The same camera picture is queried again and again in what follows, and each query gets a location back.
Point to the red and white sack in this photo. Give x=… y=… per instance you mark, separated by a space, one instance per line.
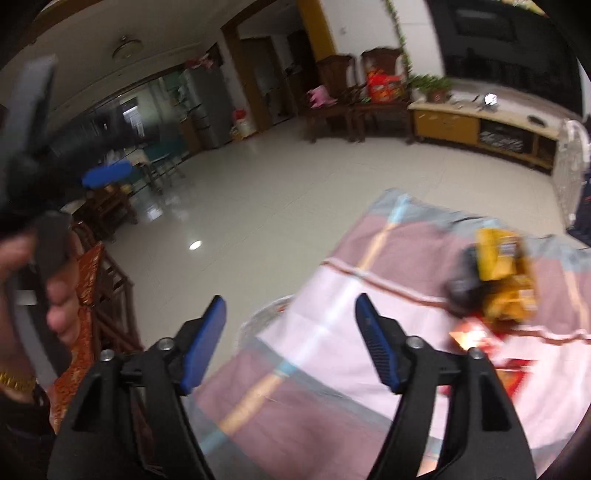
x=244 y=123

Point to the green potted plant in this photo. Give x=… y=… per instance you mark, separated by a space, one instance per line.
x=431 y=87

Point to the wooden chair with red cushion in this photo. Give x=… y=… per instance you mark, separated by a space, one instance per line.
x=90 y=277

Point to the red gift box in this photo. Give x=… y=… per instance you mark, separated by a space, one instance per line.
x=383 y=85

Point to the black crumpled wrapper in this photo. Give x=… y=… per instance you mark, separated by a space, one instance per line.
x=464 y=281

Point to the teal folding chair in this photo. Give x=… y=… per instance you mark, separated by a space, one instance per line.
x=161 y=161

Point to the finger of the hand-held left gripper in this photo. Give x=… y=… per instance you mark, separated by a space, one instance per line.
x=108 y=174

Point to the black flat television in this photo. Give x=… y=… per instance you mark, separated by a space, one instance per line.
x=498 y=55

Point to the round ceiling lamp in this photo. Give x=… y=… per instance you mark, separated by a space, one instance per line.
x=128 y=48

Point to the translucent plastic bag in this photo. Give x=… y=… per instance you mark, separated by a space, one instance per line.
x=300 y=369

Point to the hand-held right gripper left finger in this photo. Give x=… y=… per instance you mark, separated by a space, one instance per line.
x=203 y=346

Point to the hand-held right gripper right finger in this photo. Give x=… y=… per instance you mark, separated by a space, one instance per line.
x=376 y=341

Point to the dark wooden armchair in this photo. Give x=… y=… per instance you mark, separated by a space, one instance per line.
x=334 y=69
x=383 y=57

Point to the black set-top box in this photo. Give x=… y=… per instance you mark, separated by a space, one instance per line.
x=536 y=120

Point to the green vine garland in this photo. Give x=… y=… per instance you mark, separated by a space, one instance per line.
x=399 y=37

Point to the red foil wrapper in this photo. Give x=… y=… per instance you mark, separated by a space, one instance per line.
x=480 y=339

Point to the silver refrigerator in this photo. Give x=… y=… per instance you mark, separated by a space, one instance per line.
x=207 y=106

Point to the yellow crumpled packet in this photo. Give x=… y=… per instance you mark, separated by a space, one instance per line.
x=501 y=258

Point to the person's left hand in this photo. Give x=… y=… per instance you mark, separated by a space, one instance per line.
x=62 y=304

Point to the yellow television cabinet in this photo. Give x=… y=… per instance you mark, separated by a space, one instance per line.
x=443 y=122

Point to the pink checkered cloth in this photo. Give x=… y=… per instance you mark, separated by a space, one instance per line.
x=415 y=240

